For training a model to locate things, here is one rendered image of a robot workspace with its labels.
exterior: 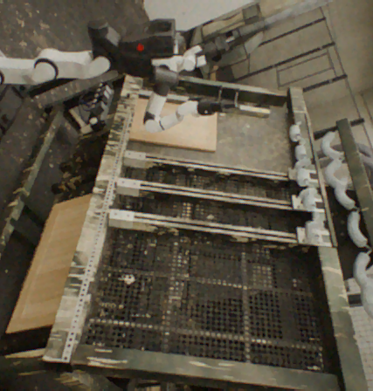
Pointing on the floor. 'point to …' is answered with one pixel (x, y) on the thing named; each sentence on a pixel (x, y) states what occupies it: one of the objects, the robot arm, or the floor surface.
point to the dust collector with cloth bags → (241, 27)
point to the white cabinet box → (190, 10)
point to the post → (48, 85)
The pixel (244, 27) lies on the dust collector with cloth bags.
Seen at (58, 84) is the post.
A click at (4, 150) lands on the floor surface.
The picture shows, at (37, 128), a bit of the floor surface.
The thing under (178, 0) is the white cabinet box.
